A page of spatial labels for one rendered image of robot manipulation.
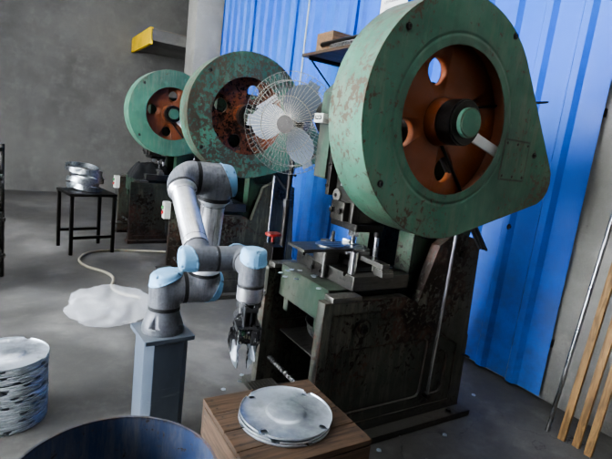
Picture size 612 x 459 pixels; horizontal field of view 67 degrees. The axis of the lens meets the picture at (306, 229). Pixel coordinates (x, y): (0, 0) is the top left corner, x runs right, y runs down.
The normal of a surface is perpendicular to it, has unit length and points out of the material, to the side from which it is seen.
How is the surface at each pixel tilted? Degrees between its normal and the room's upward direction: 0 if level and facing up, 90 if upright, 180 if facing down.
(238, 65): 90
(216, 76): 90
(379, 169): 90
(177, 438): 88
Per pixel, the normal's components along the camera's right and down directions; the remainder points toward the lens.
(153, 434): -0.09, 0.13
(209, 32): 0.51, 0.21
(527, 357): -0.85, -0.01
